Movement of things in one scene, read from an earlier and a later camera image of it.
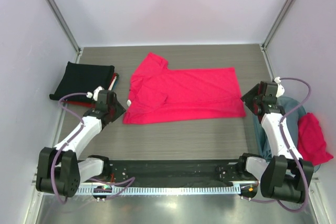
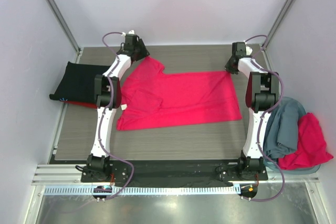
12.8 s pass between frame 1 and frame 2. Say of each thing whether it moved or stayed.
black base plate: stayed
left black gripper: moved
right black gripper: moved
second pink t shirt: stayed
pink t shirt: moved
